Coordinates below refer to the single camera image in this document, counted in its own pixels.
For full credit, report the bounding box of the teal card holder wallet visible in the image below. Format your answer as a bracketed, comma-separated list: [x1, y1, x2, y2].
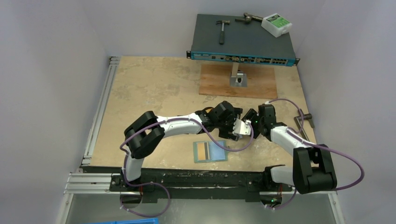
[193, 141, 228, 163]

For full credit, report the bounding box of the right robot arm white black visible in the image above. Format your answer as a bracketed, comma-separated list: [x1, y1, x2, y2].
[242, 105, 337, 194]

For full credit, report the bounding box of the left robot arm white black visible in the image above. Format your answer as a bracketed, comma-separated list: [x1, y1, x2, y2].
[120, 101, 243, 191]

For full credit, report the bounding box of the plywood board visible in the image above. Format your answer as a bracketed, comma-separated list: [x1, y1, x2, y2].
[198, 64, 278, 99]

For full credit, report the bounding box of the small claw hammer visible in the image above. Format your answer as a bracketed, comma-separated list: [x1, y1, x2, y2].
[216, 20, 230, 45]

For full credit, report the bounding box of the white green box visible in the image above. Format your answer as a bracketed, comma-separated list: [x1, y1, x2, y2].
[261, 14, 292, 38]

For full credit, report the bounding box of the dark hammer tool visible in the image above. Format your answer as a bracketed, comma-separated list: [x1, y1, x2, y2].
[235, 13, 263, 24]

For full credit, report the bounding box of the blue plastic bin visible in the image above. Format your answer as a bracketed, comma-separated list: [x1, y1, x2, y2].
[88, 218, 159, 224]

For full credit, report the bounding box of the metal post stand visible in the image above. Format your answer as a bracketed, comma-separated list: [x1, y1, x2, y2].
[229, 63, 247, 87]

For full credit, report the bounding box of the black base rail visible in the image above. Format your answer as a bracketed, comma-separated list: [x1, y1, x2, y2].
[77, 166, 293, 203]

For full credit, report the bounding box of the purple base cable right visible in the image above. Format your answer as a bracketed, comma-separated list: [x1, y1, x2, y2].
[263, 187, 297, 211]

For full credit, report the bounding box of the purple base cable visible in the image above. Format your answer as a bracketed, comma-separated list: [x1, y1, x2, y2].
[119, 180, 172, 217]
[263, 187, 297, 211]

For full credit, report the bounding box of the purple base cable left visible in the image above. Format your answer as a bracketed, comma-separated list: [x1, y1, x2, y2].
[119, 180, 172, 217]

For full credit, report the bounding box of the aluminium frame rail left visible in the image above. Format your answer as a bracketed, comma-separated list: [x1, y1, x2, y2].
[81, 56, 121, 166]

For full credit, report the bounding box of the aluminium frame rail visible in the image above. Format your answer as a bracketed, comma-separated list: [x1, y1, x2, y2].
[81, 56, 121, 166]
[64, 173, 112, 194]

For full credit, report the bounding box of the aluminium frame rail front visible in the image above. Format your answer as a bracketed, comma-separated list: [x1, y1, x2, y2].
[64, 173, 112, 194]

